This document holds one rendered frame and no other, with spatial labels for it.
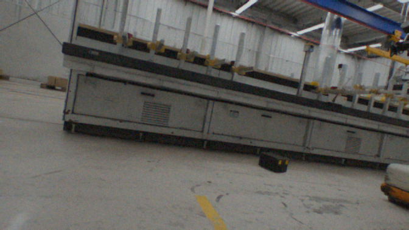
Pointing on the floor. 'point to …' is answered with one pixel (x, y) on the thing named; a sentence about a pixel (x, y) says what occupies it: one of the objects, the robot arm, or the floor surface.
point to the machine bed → (218, 114)
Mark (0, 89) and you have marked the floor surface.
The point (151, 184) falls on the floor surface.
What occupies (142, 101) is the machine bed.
